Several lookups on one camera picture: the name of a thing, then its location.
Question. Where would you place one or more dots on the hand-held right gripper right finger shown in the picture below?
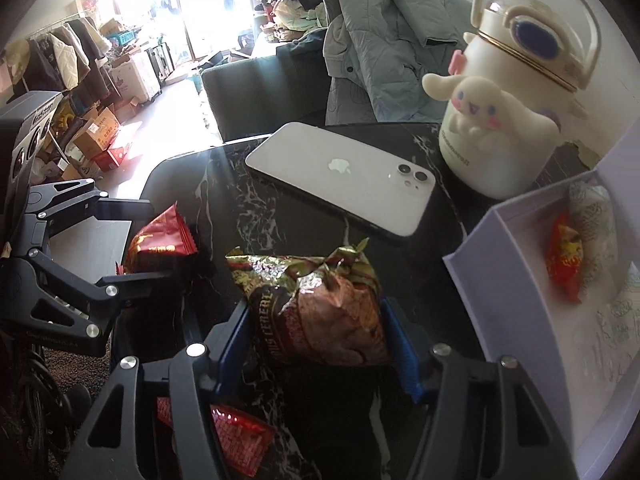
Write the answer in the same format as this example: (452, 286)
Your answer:
(400, 345)

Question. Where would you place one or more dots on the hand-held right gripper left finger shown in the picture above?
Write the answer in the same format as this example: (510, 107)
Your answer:
(232, 330)

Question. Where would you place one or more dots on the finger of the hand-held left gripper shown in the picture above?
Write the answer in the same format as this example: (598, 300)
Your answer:
(150, 282)
(125, 209)

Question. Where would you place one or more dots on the red snack packet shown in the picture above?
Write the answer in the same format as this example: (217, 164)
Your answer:
(235, 430)
(160, 240)
(565, 260)

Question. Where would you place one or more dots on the brown cereal snack packet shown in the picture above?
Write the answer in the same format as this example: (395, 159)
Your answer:
(325, 305)

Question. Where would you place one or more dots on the lavender gift box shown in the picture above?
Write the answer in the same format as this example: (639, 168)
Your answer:
(515, 280)

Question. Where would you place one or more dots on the white bread-print snack packet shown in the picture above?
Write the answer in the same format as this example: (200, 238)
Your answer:
(620, 330)
(595, 230)

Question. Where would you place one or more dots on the pile of cardboard boxes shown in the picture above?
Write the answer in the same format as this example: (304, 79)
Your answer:
(95, 130)

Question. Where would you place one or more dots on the clothes rack with garments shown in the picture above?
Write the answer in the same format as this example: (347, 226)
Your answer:
(55, 60)

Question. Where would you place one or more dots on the dark green sofa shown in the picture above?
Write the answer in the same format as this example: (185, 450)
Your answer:
(260, 90)

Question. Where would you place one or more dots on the white smartphone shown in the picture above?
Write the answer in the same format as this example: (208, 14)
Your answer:
(340, 170)

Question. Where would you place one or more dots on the white cartoon water bottle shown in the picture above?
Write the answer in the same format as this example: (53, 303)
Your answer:
(490, 160)

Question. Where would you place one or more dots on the pile of clothes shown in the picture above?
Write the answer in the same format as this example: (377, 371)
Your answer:
(295, 0)

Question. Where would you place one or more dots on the grey-green padded jacket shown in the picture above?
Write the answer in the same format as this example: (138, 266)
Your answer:
(390, 35)

